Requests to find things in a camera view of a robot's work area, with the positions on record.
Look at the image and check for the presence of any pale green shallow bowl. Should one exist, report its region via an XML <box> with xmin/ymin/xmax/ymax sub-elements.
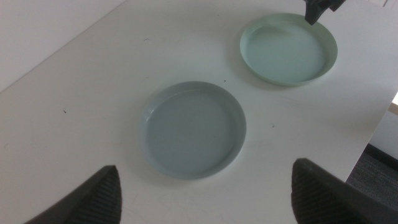
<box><xmin>239</xmin><ymin>12</ymin><xmax>338</xmax><ymax>87</ymax></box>

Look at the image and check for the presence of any grey shallow bowl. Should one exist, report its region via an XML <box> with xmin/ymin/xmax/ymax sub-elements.
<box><xmin>137</xmin><ymin>80</ymin><xmax>248</xmax><ymax>181</ymax></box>

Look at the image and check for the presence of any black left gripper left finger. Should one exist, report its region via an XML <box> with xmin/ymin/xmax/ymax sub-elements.
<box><xmin>24</xmin><ymin>164</ymin><xmax>123</xmax><ymax>224</ymax></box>

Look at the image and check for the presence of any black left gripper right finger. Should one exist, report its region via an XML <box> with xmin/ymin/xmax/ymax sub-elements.
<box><xmin>290</xmin><ymin>157</ymin><xmax>398</xmax><ymax>224</ymax></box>

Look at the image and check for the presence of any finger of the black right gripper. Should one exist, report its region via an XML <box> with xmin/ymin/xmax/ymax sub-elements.
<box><xmin>303</xmin><ymin>0</ymin><xmax>331</xmax><ymax>26</ymax></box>
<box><xmin>329</xmin><ymin>0</ymin><xmax>346</xmax><ymax>12</ymax></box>

